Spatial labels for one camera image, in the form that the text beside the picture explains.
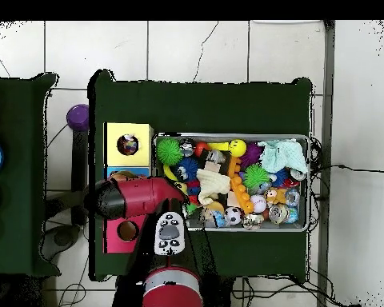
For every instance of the yellow smiley face ball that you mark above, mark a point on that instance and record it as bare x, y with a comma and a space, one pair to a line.
237, 147

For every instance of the green spiky rubber ball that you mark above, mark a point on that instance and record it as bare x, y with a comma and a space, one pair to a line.
169, 152
256, 176

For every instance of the purple round lid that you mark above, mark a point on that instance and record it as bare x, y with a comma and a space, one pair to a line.
78, 116

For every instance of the wooden box with three holes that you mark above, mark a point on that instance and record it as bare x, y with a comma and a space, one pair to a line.
144, 137

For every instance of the white baseball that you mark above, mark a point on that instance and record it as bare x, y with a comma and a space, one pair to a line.
258, 203

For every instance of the cream fluffy cloth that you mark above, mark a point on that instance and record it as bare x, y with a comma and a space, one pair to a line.
212, 184

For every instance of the blue spiky rubber ball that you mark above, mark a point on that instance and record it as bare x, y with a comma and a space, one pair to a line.
187, 169

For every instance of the colourful dotted cloth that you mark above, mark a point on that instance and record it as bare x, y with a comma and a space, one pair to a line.
128, 145

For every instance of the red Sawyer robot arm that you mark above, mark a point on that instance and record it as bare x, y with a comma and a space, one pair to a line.
140, 195

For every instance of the mint green knitted cloth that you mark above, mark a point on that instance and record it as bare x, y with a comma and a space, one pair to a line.
283, 156

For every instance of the dark green table cloth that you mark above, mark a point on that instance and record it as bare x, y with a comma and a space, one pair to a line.
195, 108
16, 112

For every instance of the grey metal rail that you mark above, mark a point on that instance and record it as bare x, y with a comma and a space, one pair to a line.
328, 64

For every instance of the black and white soccer ball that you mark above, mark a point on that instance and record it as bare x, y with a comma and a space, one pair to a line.
233, 216

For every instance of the orange plastic block toy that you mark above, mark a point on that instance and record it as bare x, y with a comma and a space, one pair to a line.
241, 193

